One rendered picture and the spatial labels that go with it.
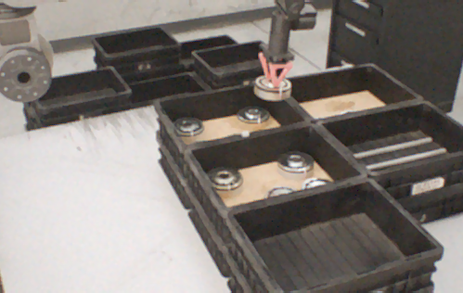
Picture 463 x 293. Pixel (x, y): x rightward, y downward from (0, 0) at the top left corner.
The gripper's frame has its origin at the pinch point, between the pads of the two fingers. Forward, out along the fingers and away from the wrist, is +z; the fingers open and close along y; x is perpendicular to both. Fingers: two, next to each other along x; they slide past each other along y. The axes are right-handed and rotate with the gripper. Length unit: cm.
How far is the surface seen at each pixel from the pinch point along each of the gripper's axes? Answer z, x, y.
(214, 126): 22.5, 10.1, 15.8
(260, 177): 22.6, 7.3, -15.5
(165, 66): 53, -9, 140
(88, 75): 49, 33, 123
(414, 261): 12, -5, -68
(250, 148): 16.4, 8.7, -9.8
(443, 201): 24, -41, -35
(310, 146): 17.7, -10.5, -9.7
